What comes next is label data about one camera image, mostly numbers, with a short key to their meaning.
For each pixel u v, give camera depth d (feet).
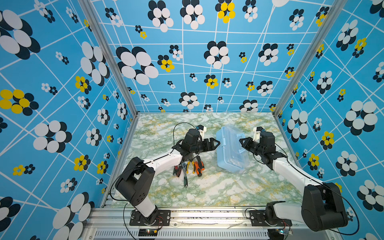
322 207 1.35
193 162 3.02
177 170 2.84
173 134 3.54
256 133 2.58
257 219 2.38
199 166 2.92
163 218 2.38
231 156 2.57
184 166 2.96
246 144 2.52
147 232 2.37
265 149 2.19
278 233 2.27
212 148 2.42
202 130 2.58
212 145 2.46
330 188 1.39
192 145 2.22
